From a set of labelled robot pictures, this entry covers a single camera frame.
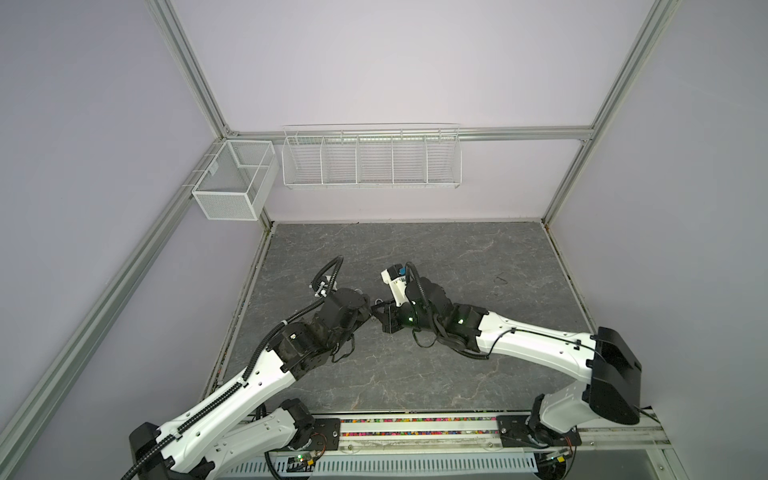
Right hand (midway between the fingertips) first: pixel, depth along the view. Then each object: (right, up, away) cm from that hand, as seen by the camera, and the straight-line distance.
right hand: (369, 313), depth 72 cm
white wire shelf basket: (-2, +48, +29) cm, 56 cm away
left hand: (0, +2, 0) cm, 2 cm away
